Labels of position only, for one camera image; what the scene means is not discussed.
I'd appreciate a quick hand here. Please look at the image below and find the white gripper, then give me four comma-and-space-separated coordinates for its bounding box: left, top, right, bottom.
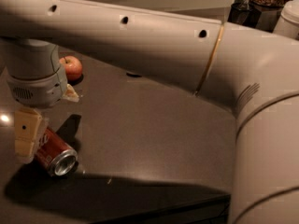
7, 67, 79, 164

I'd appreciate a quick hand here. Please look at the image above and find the red coke can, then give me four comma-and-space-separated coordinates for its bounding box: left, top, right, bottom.
35, 128, 78, 176

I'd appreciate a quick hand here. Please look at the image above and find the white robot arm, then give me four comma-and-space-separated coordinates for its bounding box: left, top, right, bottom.
0, 0, 299, 224

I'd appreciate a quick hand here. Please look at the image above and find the red apple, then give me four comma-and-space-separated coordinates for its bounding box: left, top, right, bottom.
59, 56, 83, 81

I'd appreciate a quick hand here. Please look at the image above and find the black napkin holder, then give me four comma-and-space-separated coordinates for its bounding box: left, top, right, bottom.
228, 0, 261, 28

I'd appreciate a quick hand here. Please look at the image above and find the white lidded container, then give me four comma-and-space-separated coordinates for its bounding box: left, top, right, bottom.
274, 0, 299, 40

